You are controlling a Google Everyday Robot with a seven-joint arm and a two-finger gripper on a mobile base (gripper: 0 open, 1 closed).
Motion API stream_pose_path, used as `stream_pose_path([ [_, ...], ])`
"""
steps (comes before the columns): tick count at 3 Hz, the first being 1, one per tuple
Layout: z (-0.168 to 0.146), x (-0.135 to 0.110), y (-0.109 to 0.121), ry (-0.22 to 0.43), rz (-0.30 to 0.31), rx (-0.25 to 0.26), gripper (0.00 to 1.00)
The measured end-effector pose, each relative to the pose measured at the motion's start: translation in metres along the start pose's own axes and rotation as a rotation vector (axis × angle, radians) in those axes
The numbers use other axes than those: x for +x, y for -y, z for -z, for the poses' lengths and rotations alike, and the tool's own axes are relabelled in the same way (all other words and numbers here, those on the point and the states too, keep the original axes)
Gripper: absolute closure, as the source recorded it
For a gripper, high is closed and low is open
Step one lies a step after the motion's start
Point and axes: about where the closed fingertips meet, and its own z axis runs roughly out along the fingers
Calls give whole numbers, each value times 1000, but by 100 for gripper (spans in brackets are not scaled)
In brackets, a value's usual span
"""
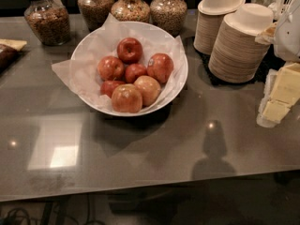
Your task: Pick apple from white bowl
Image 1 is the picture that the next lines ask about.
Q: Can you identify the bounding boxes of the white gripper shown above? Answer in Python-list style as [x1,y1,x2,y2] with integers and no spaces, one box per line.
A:
[255,0,300,128]

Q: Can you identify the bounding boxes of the red apple with sticker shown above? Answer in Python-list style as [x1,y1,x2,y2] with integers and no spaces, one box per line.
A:
[147,53,174,83]

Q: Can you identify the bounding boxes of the yellow-red right front apple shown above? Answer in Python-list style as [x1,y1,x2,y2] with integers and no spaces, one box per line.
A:
[134,75,161,107]

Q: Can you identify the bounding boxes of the yellow-red apple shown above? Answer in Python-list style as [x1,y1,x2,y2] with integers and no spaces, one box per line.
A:
[112,83,143,113]
[134,75,161,107]

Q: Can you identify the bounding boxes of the small red centre apple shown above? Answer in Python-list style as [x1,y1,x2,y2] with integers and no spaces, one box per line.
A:
[125,64,147,83]

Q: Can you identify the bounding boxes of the white ceramic bowl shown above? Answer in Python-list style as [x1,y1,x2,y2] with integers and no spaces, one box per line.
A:
[70,22,188,116]

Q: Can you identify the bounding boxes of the dark red top apple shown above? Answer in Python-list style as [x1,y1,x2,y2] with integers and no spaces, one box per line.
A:
[117,37,143,64]

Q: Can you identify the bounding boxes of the red left apple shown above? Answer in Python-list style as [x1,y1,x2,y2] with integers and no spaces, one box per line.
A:
[97,56,125,81]

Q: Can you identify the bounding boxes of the dark red lower-left apple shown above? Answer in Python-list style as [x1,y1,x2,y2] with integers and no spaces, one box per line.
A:
[100,81,124,98]

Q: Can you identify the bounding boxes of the white paper bowl liner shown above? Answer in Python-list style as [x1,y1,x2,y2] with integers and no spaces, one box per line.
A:
[52,16,188,116]

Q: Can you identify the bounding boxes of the black mat under bowls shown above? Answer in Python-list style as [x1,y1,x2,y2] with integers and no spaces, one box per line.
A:
[183,37,285,87]

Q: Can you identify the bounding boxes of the front stack paper bowls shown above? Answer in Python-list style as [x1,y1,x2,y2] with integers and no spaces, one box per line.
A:
[208,3,273,83]

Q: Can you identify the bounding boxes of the stack paper bowls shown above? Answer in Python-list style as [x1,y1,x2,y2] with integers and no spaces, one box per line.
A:
[193,0,246,55]
[208,3,273,83]

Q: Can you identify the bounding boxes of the rear stack paper bowls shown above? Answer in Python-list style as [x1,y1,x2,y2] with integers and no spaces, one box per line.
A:
[193,0,246,55]

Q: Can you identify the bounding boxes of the glass cereal jar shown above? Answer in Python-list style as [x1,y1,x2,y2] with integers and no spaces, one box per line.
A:
[77,0,114,31]
[150,0,188,37]
[111,0,150,23]
[24,0,70,46]

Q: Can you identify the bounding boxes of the left glass cereal jar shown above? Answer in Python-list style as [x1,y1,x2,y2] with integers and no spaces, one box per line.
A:
[24,0,70,46]

